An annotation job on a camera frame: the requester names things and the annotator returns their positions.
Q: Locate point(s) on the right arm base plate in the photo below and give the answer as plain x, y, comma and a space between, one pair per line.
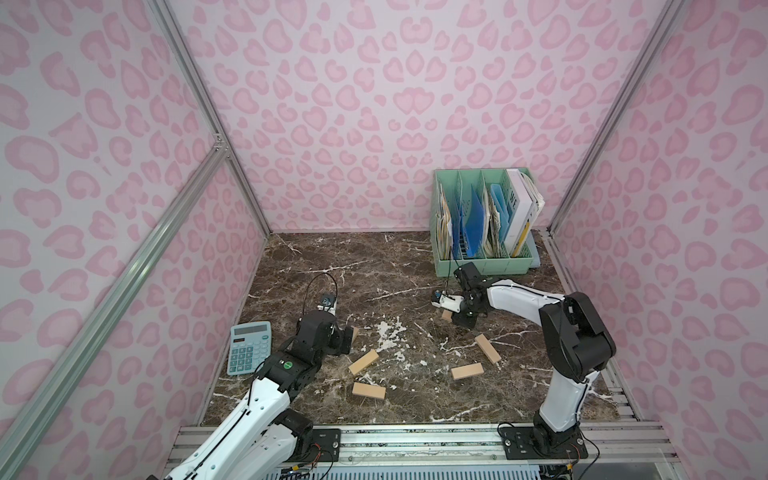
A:
539, 442

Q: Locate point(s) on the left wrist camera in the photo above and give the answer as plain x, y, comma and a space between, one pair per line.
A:
328, 303

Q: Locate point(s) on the wooden block angled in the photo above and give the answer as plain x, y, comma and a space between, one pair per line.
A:
488, 349

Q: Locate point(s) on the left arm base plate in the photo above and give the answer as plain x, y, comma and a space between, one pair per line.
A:
318, 445

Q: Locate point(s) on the light blue calculator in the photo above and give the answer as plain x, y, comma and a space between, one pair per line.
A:
250, 345

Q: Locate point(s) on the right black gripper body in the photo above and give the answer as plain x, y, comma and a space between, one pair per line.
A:
468, 298

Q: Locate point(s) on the blue folder in organizer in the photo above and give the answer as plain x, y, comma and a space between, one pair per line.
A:
474, 222

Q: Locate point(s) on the aluminium front rail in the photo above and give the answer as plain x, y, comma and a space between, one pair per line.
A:
613, 450

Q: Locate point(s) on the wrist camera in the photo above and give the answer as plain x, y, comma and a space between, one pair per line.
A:
451, 303
328, 303

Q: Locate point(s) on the white book in organizer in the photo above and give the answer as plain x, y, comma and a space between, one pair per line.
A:
525, 207

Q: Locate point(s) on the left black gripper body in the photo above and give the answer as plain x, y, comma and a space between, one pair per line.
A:
343, 339

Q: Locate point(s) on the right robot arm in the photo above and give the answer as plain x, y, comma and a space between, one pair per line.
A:
577, 342

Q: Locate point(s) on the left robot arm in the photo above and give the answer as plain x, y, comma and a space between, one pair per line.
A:
263, 431

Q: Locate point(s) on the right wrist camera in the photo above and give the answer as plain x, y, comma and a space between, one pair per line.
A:
451, 303

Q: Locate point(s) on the green file organizer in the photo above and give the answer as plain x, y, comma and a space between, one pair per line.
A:
447, 239

